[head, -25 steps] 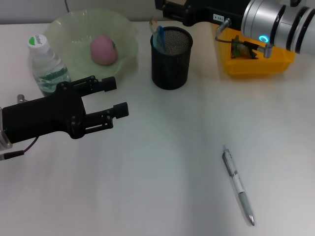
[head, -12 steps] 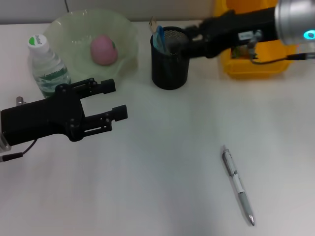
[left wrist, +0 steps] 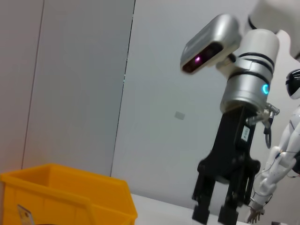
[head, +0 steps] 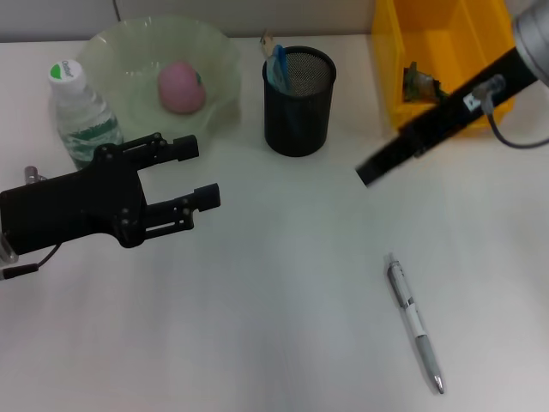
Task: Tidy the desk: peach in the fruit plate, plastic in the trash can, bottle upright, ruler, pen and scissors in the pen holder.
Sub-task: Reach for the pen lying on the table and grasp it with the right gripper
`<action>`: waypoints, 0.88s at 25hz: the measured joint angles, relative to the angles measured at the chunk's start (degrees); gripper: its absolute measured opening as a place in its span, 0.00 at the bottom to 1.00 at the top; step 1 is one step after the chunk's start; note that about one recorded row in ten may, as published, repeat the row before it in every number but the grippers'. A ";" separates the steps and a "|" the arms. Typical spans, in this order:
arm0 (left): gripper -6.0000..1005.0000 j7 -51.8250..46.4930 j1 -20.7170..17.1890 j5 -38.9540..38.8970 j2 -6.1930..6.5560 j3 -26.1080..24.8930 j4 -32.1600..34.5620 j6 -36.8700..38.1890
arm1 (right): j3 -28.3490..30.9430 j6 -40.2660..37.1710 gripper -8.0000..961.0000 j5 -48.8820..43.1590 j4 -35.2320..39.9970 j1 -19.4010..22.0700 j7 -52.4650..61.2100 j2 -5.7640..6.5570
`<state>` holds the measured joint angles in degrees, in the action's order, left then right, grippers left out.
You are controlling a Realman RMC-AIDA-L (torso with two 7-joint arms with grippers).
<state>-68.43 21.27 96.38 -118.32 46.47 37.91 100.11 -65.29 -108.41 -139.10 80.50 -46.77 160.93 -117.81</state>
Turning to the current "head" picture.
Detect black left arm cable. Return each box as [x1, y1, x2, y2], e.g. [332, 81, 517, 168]
[0, 243, 60, 282]

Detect yellow plastic bin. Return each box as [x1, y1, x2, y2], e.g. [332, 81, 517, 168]
[371, 0, 525, 138]

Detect grey right arm cable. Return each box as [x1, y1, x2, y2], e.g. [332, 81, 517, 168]
[471, 73, 549, 150]

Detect green plastic wrapper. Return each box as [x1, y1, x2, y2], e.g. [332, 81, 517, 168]
[401, 61, 451, 104]

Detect blue scissors with sheath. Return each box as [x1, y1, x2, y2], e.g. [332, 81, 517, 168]
[265, 44, 293, 94]

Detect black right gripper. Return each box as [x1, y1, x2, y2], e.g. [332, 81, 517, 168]
[353, 46, 540, 187]

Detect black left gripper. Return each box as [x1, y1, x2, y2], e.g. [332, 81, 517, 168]
[0, 132, 222, 254]

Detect pink peach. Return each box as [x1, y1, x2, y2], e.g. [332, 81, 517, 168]
[156, 60, 208, 115]

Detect clear plastic bottle green label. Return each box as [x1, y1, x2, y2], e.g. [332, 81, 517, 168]
[46, 59, 125, 171]

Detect pale green glass fruit plate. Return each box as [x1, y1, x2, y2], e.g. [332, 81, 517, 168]
[76, 15, 243, 154]

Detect black mesh pen holder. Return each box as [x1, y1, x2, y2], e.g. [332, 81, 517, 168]
[262, 45, 337, 159]

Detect white grey ballpoint pen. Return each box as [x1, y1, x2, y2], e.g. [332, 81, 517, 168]
[383, 252, 447, 396]

